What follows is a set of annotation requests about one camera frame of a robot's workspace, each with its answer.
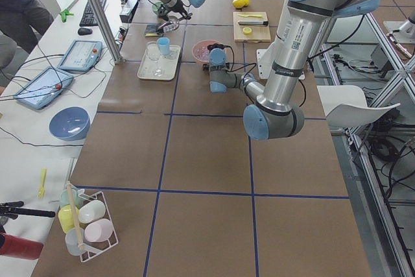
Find wooden cutting board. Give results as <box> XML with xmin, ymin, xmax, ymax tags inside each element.
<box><xmin>233</xmin><ymin>12</ymin><xmax>271</xmax><ymax>42</ymax></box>

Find pink plastic cup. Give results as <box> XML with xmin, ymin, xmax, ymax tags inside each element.
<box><xmin>84</xmin><ymin>219</ymin><xmax>113</xmax><ymax>242</ymax></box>

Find aluminium frame post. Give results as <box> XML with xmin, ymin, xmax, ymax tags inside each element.
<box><xmin>88</xmin><ymin>0</ymin><xmax>123</xmax><ymax>64</ymax></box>

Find near teach pendant tablet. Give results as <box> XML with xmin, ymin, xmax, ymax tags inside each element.
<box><xmin>13</xmin><ymin>66</ymin><xmax>74</xmax><ymax>110</ymax></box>

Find cream bear tray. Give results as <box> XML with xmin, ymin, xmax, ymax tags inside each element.
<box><xmin>137</xmin><ymin>45</ymin><xmax>182</xmax><ymax>81</ymax></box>

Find yellow plastic fork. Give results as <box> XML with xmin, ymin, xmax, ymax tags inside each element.
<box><xmin>38</xmin><ymin>168</ymin><xmax>47</xmax><ymax>199</ymax></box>

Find green plastic clamp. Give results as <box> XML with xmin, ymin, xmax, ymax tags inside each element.
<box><xmin>59</xmin><ymin>8</ymin><xmax>74</xmax><ymax>23</ymax></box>

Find teach pendant tablet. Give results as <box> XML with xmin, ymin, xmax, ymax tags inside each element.
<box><xmin>58</xmin><ymin>40</ymin><xmax>103</xmax><ymax>73</ymax></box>
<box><xmin>13</xmin><ymin>66</ymin><xmax>74</xmax><ymax>110</ymax></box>

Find yellow plastic knife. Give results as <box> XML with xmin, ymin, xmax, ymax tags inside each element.
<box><xmin>238</xmin><ymin>14</ymin><xmax>263</xmax><ymax>18</ymax></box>

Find grey folded cloth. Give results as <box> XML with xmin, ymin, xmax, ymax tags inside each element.
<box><xmin>145</xmin><ymin>24</ymin><xmax>164</xmax><ymax>38</ymax></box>

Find steel cylindrical muddler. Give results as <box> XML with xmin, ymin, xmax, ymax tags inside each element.
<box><xmin>237</xmin><ymin>21</ymin><xmax>268</xmax><ymax>27</ymax></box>

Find clear ice cubes pile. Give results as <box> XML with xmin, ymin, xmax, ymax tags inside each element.
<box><xmin>193</xmin><ymin>45</ymin><xmax>210</xmax><ymax>62</ymax></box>

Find blue bowl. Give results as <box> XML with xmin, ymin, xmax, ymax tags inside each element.
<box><xmin>49</xmin><ymin>106</ymin><xmax>90</xmax><ymax>141</ymax></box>

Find black computer mouse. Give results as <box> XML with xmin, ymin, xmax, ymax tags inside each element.
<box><xmin>77</xmin><ymin>27</ymin><xmax>93</xmax><ymax>36</ymax></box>

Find far teach pendant tablet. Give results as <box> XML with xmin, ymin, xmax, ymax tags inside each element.
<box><xmin>58</xmin><ymin>40</ymin><xmax>103</xmax><ymax>73</ymax></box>

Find lemon half slice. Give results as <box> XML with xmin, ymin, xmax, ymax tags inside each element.
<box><xmin>243</xmin><ymin>27</ymin><xmax>252</xmax><ymax>35</ymax></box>

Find white wire cup rack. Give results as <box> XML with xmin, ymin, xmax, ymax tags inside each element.
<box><xmin>58</xmin><ymin>184</ymin><xmax>119</xmax><ymax>263</ymax></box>

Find red bottle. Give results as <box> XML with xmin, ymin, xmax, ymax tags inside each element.
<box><xmin>1</xmin><ymin>233</ymin><xmax>43</xmax><ymax>260</ymax></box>

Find steel ice scoop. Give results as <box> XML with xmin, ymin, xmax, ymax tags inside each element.
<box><xmin>156</xmin><ymin>20</ymin><xmax>180</xmax><ymax>36</ymax></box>

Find green bowl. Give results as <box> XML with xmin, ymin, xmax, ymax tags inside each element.
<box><xmin>152</xmin><ymin>2</ymin><xmax>165</xmax><ymax>17</ymax></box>

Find white chair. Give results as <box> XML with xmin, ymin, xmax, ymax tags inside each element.
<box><xmin>317</xmin><ymin>85</ymin><xmax>400</xmax><ymax>128</ymax></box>

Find clear wine glass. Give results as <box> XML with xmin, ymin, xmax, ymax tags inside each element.
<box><xmin>147</xmin><ymin>43</ymin><xmax>163</xmax><ymax>77</ymax></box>

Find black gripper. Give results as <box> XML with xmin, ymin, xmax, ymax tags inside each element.
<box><xmin>158</xmin><ymin>0</ymin><xmax>192</xmax><ymax>20</ymax></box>

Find black keyboard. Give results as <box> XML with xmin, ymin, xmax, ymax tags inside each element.
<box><xmin>79</xmin><ymin>0</ymin><xmax>107</xmax><ymax>27</ymax></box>

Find pink bowl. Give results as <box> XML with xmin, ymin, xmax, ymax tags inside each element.
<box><xmin>192</xmin><ymin>40</ymin><xmax>226</xmax><ymax>66</ymax></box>

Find person standing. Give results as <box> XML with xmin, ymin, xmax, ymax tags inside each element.
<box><xmin>1</xmin><ymin>0</ymin><xmax>54</xmax><ymax>54</ymax></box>

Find light blue cup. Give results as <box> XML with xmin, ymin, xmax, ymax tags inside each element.
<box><xmin>156</xmin><ymin>37</ymin><xmax>171</xmax><ymax>56</ymax></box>

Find yellow plastic cup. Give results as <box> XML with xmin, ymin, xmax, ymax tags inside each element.
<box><xmin>58</xmin><ymin>205</ymin><xmax>75</xmax><ymax>234</ymax></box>

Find white plastic cup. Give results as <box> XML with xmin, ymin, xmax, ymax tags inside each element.
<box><xmin>78</xmin><ymin>200</ymin><xmax>106</xmax><ymax>224</ymax></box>

